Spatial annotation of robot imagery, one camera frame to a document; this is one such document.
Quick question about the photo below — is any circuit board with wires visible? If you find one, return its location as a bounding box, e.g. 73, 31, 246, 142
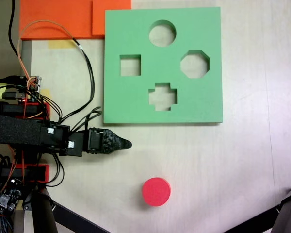
16, 75, 43, 100

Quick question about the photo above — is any black round tripod leg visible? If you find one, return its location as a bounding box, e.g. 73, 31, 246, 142
271, 183, 291, 233
30, 190, 58, 233

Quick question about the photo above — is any thin black wire bundle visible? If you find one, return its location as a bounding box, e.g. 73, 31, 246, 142
59, 38, 96, 122

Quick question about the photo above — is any red cylinder block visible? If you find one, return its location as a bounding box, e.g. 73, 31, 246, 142
142, 177, 172, 207

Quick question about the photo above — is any thin orange wire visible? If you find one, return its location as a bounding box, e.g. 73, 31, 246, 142
17, 20, 75, 80

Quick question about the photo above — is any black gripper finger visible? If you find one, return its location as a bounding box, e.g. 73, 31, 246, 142
101, 129, 133, 155

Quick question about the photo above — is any yellow tape strip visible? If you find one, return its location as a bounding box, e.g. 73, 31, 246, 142
47, 40, 75, 49

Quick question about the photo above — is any black power converter board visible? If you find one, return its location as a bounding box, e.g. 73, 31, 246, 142
0, 178, 24, 216

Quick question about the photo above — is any thick black cable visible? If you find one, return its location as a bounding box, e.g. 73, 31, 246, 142
8, 0, 20, 58

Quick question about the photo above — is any braided grey cable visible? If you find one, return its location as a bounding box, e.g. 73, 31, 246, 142
0, 215, 13, 233

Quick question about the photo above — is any large orange foam block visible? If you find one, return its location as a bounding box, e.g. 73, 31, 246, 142
19, 0, 105, 40

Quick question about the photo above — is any green shape sorter board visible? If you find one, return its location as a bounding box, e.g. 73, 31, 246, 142
102, 6, 224, 126

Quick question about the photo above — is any black flat tripod leg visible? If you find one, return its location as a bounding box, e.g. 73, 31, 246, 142
222, 206, 282, 233
50, 200, 112, 233

